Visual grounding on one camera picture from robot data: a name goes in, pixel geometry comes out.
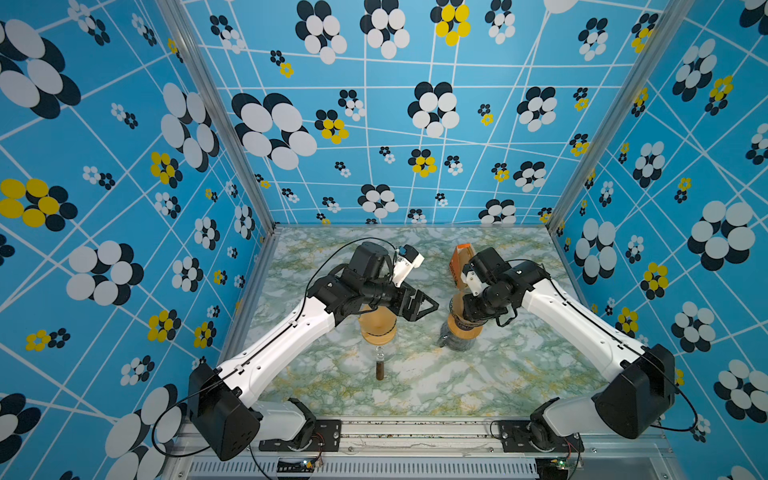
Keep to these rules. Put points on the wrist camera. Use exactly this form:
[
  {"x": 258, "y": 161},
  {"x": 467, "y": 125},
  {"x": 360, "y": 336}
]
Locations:
[
  {"x": 473, "y": 282},
  {"x": 408, "y": 258}
]

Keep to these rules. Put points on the grey glass pitcher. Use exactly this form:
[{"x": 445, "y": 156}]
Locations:
[{"x": 454, "y": 343}]

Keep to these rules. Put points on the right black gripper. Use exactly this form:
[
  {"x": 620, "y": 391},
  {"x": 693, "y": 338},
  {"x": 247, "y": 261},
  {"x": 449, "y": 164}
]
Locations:
[{"x": 471, "y": 313}]

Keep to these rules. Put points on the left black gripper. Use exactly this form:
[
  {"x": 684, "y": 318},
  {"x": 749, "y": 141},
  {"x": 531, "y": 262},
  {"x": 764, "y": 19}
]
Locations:
[{"x": 413, "y": 312}]

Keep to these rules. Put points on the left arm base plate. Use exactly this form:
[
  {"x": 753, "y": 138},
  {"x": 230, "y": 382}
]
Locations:
[{"x": 324, "y": 437}]

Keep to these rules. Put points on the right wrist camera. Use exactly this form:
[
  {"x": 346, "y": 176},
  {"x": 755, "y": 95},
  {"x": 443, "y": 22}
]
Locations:
[{"x": 473, "y": 282}]

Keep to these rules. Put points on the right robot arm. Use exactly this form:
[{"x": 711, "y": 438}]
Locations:
[{"x": 640, "y": 386}]

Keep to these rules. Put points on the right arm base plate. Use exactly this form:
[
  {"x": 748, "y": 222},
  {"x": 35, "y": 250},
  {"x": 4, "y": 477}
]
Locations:
[{"x": 515, "y": 436}]

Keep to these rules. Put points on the orange coffee filter pack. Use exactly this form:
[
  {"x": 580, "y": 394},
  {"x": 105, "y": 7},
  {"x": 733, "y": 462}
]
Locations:
[{"x": 462, "y": 254}]

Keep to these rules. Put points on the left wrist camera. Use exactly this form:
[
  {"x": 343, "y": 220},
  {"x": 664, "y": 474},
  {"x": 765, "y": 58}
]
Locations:
[{"x": 408, "y": 258}]

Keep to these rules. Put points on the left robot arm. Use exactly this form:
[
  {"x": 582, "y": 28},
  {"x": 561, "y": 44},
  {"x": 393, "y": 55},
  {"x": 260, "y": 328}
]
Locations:
[{"x": 224, "y": 402}]

